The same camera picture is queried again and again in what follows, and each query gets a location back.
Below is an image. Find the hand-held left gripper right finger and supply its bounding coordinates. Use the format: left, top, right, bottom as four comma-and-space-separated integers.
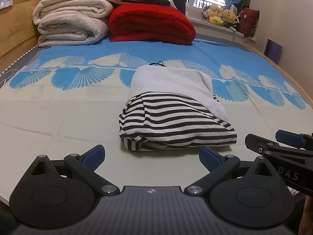
184, 146, 282, 196

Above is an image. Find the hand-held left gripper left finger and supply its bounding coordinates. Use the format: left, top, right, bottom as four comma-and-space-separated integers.
24, 145, 120, 196

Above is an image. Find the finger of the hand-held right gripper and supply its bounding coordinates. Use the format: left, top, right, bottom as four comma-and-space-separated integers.
275, 129, 313, 150
245, 133, 313, 168

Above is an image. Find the black-white striped hooded top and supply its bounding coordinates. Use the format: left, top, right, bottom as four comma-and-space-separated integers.
119, 61, 237, 153

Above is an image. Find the blue printed bed sheet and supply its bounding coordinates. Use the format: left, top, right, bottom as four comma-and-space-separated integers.
0, 38, 313, 201

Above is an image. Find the purple box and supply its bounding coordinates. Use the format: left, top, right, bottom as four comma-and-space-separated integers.
265, 39, 283, 64

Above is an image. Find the dark red patterned bag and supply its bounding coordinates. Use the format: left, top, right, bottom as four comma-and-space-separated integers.
238, 7, 260, 38

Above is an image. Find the white windowsill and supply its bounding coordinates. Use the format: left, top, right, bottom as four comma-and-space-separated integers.
188, 16, 257, 41

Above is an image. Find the yellow round plush toy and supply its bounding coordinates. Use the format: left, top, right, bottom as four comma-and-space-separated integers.
221, 9, 237, 24

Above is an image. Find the yellow duck plush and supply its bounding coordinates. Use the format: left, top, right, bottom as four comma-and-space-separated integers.
208, 4, 224, 25

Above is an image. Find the red folded blanket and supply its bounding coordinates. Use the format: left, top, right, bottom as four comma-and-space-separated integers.
108, 4, 196, 45

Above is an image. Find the cream folded quilt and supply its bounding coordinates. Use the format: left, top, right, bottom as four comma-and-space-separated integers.
32, 0, 113, 26

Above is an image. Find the wooden headboard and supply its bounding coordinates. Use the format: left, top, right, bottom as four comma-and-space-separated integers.
0, 0, 53, 58

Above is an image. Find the balcony railing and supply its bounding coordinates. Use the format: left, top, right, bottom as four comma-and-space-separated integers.
193, 0, 227, 8

